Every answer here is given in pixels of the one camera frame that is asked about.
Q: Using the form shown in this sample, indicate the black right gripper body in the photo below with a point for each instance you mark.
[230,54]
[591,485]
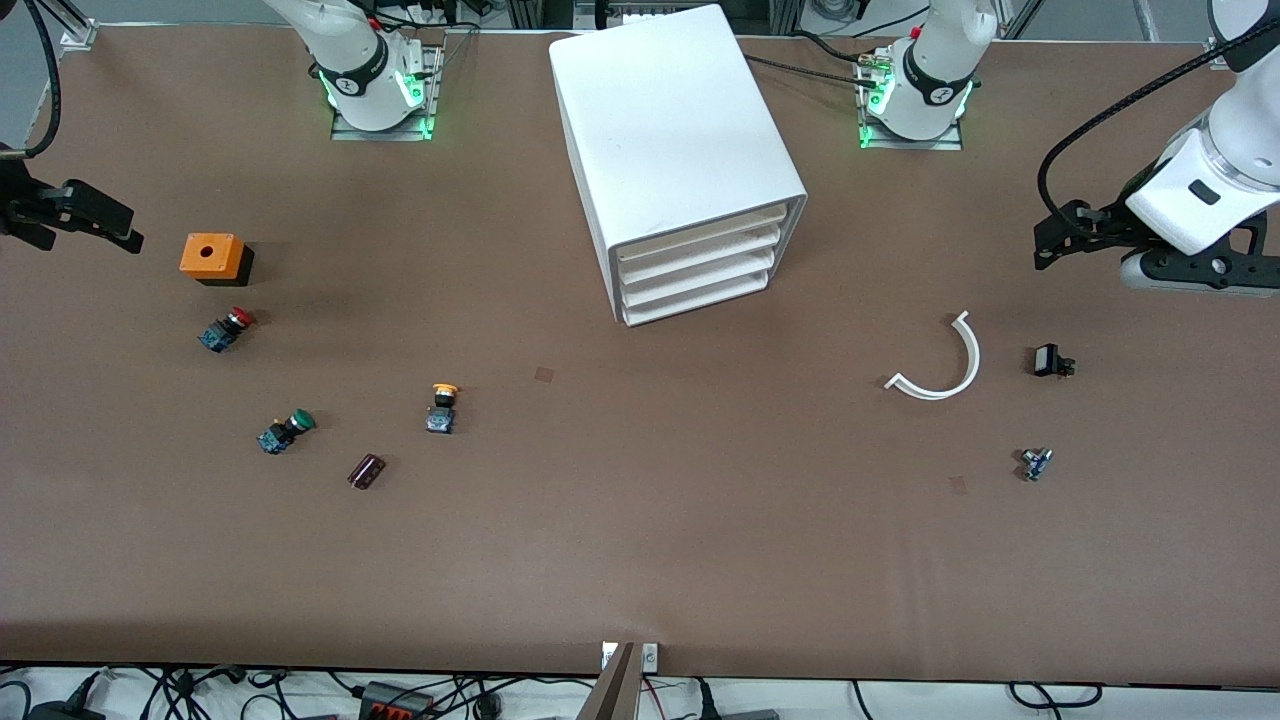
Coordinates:
[22,204]

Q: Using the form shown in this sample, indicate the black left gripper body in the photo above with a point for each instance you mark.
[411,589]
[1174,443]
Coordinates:
[1108,224]

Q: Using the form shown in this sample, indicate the white plastic drawer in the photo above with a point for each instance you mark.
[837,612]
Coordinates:
[700,298]
[700,277]
[700,238]
[700,258]

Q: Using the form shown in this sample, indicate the yellow push button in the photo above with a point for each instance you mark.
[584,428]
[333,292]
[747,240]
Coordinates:
[441,415]

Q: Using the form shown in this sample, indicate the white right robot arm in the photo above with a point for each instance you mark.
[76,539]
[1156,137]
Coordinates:
[350,60]

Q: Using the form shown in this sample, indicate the red push button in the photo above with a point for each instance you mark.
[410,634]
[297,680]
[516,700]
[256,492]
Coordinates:
[225,330]

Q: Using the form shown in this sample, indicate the green push button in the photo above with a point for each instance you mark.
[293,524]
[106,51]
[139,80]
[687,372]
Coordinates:
[285,432]

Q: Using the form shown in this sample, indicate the white drawer cabinet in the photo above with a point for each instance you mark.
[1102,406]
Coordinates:
[660,120]

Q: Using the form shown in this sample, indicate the orange box with hole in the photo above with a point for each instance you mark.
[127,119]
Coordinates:
[208,255]

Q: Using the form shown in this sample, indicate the small black component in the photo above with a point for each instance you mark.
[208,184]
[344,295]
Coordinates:
[1047,360]

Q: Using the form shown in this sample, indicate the white curved plastic strip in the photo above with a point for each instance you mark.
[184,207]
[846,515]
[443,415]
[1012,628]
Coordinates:
[972,360]

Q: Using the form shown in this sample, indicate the small blue silver component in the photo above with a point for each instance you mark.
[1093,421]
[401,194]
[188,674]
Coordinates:
[1036,464]

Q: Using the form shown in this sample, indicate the dark maroon capacitor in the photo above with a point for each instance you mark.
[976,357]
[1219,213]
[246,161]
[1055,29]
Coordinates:
[366,471]

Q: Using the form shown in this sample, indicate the black orange power strip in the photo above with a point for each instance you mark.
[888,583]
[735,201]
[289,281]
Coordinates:
[395,705]

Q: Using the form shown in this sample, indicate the black power plug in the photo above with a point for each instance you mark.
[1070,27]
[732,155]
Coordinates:
[703,700]

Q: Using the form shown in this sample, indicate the aluminium corner bracket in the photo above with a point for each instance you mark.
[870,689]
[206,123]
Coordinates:
[78,30]
[1218,55]

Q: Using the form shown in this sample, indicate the small white bracket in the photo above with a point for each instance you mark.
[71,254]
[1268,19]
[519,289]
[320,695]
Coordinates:
[608,655]
[650,656]

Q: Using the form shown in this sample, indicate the wooden post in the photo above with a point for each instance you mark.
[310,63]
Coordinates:
[615,690]

